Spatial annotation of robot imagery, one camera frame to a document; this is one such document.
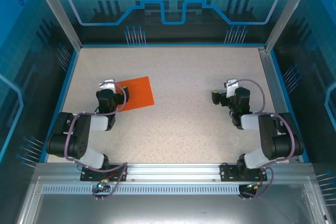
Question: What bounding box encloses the orange paper sheet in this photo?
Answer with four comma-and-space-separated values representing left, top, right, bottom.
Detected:
114, 76, 155, 113

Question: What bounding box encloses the grey metal panel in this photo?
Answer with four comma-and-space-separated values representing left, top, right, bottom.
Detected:
15, 176, 329, 224

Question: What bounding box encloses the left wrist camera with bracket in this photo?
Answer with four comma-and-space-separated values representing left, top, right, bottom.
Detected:
99, 78, 116, 93

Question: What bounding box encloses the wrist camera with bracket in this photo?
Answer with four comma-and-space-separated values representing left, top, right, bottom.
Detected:
224, 78, 239, 98
99, 78, 116, 93

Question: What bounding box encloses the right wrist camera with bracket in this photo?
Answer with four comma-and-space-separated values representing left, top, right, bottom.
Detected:
224, 78, 239, 98

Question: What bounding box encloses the aluminium side rail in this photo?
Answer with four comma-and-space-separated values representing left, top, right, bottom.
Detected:
258, 47, 300, 163

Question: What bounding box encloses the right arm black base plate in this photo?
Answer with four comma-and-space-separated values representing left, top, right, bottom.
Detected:
219, 163, 268, 182

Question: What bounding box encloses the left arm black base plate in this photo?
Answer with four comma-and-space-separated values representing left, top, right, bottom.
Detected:
80, 164, 129, 182

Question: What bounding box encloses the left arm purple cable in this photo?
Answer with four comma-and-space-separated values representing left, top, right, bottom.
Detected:
64, 82, 130, 201

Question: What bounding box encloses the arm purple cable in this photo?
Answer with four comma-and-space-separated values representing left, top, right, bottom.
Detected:
227, 78, 296, 201
64, 82, 130, 201

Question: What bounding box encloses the long aluminium mounting rail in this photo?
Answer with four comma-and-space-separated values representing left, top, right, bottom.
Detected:
35, 162, 313, 183

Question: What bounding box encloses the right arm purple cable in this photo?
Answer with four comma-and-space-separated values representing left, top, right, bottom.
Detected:
227, 78, 296, 201

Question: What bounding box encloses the aluminium corner post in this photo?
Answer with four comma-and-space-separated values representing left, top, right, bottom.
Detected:
264, 0, 310, 51
28, 0, 84, 51

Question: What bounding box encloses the slotted grey cable duct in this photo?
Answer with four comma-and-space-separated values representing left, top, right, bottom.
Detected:
41, 185, 312, 196

